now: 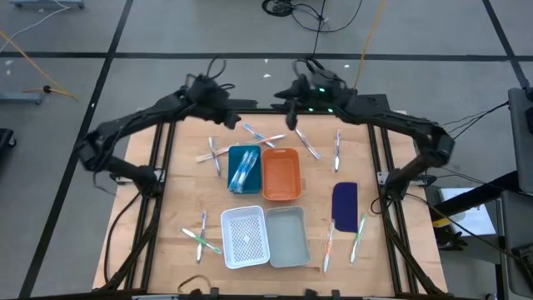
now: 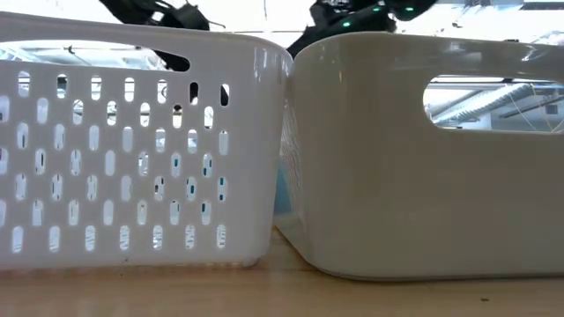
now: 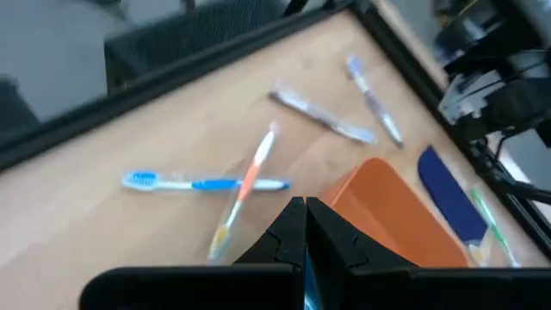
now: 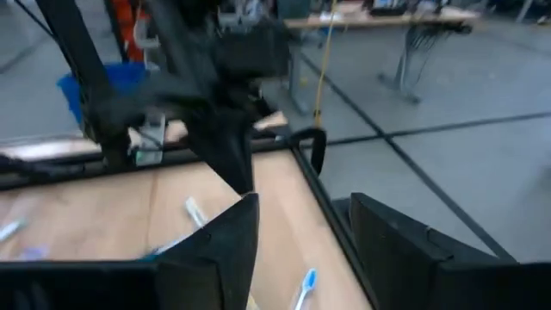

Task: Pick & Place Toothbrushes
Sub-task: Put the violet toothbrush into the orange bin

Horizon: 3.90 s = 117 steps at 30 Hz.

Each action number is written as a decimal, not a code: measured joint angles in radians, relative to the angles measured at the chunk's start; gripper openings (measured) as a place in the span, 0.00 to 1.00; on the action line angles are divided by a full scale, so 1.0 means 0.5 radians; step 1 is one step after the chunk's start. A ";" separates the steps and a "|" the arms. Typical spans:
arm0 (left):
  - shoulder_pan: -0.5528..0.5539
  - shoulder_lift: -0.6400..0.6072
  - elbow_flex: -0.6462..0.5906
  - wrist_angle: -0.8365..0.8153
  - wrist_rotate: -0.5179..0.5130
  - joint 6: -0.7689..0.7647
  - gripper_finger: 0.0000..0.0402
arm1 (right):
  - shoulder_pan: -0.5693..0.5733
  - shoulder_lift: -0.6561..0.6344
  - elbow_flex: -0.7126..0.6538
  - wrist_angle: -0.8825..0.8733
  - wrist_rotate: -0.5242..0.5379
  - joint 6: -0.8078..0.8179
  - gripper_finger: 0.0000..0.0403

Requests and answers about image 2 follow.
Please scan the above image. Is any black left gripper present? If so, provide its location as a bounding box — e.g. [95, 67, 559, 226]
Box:
[139, 2, 212, 33]

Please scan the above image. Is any grey ribbed rail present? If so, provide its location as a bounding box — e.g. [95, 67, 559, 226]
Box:
[426, 82, 538, 127]

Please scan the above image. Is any grey plastic basket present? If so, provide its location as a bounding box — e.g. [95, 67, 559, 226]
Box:
[273, 30, 564, 282]

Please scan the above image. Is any teal plastic basket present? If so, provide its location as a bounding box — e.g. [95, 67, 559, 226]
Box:
[172, 157, 295, 217]

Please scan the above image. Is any white perforated plastic basket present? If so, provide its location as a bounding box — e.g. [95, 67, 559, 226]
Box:
[0, 11, 293, 270]

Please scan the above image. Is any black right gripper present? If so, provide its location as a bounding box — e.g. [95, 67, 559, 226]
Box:
[286, 15, 367, 58]

